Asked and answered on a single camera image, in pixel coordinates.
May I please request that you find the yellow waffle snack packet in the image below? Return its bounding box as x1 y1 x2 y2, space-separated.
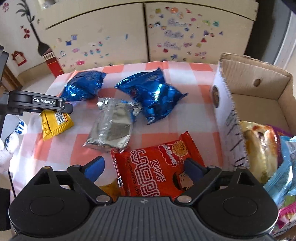
40 110 74 141

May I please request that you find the blue foil snack bag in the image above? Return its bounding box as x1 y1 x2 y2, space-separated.
114 68 188 124
60 70 107 102

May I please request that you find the croissant snack bag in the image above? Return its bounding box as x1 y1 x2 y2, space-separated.
239 120 278 184

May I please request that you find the purple snack packet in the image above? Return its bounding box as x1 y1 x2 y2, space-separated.
272 202 295 237

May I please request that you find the light blue snack packet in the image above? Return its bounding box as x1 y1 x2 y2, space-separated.
264 136 295 208

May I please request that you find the white gloved left hand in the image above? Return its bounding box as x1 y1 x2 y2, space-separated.
1 119 28 174

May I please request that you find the red snack packet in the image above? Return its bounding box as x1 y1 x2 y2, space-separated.
111 132 205 199

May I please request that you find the silver foil snack packet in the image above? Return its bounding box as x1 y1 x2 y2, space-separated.
83 97 142 152

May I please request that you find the red gift box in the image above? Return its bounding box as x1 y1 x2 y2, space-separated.
43 49 64 77

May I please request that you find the pink checkered tablecloth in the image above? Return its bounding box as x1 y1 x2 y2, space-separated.
10 61 223 193

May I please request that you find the beige cabinet with stickers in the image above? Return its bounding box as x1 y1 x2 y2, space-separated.
35 1 258 72

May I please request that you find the cardboard box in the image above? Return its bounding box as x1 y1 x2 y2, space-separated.
211 53 295 171

